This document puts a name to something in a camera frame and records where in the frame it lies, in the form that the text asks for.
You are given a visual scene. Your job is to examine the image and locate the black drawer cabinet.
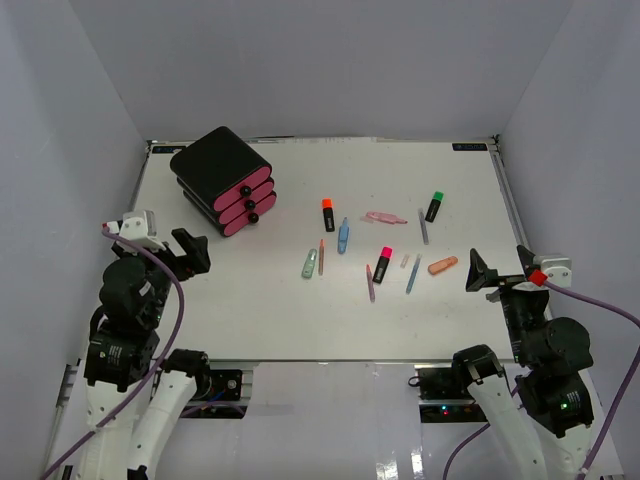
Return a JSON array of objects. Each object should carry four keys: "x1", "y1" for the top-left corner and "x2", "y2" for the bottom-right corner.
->
[{"x1": 170, "y1": 126, "x2": 272, "y2": 237}]

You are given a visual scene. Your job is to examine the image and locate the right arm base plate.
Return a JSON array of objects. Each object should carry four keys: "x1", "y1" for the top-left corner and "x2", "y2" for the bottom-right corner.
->
[{"x1": 407, "y1": 367, "x2": 473, "y2": 401}]

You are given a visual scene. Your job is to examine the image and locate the pink slim highlighter pen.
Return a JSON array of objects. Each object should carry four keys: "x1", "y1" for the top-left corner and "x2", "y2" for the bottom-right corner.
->
[{"x1": 365, "y1": 264, "x2": 376, "y2": 303}]

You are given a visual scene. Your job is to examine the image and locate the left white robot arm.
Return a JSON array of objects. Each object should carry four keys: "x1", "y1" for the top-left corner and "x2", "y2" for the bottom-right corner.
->
[{"x1": 41, "y1": 220, "x2": 212, "y2": 479}]

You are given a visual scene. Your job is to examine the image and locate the orange cap black highlighter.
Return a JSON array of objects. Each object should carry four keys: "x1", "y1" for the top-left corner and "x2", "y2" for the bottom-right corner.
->
[{"x1": 321, "y1": 198, "x2": 335, "y2": 232}]

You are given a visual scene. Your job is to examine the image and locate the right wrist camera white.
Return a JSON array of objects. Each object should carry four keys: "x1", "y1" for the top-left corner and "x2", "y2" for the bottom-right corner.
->
[{"x1": 516, "y1": 255, "x2": 573, "y2": 291}]

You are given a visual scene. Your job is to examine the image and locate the orange slim highlighter pen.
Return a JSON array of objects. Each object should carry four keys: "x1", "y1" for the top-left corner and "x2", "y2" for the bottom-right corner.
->
[{"x1": 317, "y1": 239, "x2": 325, "y2": 276}]

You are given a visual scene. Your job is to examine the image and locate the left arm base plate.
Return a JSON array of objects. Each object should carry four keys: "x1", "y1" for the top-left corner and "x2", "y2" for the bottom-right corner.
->
[{"x1": 192, "y1": 368, "x2": 243, "y2": 402}]

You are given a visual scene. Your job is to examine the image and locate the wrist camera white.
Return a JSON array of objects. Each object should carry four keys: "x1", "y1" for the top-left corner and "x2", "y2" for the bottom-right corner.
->
[
  {"x1": 516, "y1": 255, "x2": 573, "y2": 291},
  {"x1": 107, "y1": 210, "x2": 166, "y2": 252}
]

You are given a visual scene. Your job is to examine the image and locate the green cap black highlighter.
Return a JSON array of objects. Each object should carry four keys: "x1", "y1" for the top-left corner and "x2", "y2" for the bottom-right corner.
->
[{"x1": 424, "y1": 191, "x2": 444, "y2": 223}]

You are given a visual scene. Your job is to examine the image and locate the blue translucent highlighter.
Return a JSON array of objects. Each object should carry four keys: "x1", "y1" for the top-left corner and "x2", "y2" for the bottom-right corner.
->
[{"x1": 337, "y1": 217, "x2": 350, "y2": 255}]

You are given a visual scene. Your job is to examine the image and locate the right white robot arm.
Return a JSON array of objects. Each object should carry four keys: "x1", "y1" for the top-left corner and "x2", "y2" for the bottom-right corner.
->
[{"x1": 451, "y1": 245, "x2": 594, "y2": 479}]

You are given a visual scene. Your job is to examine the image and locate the pink cap black highlighter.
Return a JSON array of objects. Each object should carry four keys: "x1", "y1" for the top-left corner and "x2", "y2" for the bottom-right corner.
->
[{"x1": 373, "y1": 246, "x2": 393, "y2": 284}]

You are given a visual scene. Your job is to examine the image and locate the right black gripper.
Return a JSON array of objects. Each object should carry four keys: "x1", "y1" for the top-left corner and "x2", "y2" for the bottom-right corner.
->
[{"x1": 465, "y1": 248, "x2": 545, "y2": 364}]

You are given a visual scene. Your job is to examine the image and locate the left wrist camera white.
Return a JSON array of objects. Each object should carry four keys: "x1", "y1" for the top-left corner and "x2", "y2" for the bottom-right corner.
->
[{"x1": 107, "y1": 210, "x2": 166, "y2": 252}]

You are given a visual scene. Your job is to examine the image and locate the orange translucent highlighter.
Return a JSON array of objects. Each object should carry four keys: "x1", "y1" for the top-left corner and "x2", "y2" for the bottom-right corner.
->
[{"x1": 428, "y1": 256, "x2": 458, "y2": 275}]

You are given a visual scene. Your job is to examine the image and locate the pink translucent highlighter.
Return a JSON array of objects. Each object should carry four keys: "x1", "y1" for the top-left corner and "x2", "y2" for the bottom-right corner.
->
[{"x1": 361, "y1": 211, "x2": 408, "y2": 225}]

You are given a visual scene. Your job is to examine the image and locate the purple slim highlighter pen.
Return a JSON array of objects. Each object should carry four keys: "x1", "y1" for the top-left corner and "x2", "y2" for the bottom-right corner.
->
[{"x1": 418, "y1": 208, "x2": 429, "y2": 245}]

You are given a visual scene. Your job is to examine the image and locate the green translucent highlighter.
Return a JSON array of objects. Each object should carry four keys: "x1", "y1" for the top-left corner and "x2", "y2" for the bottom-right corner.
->
[{"x1": 301, "y1": 248, "x2": 318, "y2": 279}]

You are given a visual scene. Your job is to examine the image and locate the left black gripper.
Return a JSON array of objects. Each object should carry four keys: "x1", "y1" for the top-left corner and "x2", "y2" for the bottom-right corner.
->
[{"x1": 113, "y1": 226, "x2": 210, "y2": 325}]

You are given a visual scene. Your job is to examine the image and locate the blue slim highlighter pen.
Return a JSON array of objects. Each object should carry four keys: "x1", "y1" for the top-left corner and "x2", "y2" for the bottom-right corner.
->
[{"x1": 405, "y1": 254, "x2": 422, "y2": 295}]

